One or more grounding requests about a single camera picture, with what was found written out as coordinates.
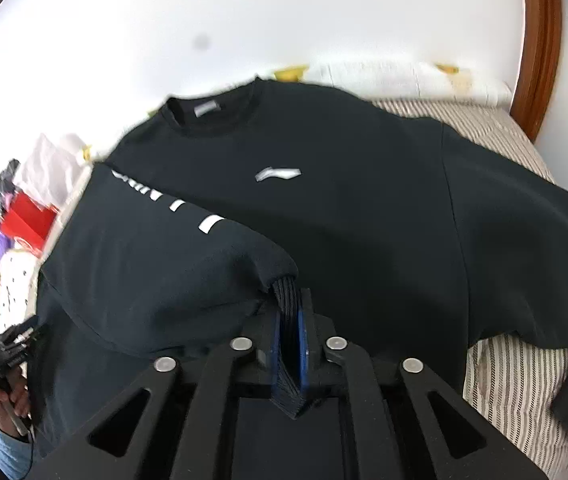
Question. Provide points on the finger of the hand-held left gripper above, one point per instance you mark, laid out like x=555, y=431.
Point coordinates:
x=23, y=337

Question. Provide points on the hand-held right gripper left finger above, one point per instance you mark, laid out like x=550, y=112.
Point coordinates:
x=274, y=355

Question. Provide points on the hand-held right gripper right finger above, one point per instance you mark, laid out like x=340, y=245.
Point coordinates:
x=307, y=355

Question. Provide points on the black sweatshirt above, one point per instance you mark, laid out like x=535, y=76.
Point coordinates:
x=364, y=185

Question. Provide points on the person's left forearm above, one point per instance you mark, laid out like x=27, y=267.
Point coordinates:
x=8, y=450

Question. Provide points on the white dotted cloth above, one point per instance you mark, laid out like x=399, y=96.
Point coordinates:
x=16, y=285

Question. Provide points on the red box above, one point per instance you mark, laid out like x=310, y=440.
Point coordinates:
x=26, y=222

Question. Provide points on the dark clothing pile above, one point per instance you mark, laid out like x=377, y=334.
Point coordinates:
x=3, y=185

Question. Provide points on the white plastic bag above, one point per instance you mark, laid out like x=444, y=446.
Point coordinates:
x=48, y=165

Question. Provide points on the striped beige quilted mattress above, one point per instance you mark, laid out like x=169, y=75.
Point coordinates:
x=514, y=385

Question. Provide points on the white patterned pillow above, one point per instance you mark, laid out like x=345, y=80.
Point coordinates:
x=389, y=77

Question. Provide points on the brown wooden frame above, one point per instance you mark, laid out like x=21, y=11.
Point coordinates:
x=539, y=35

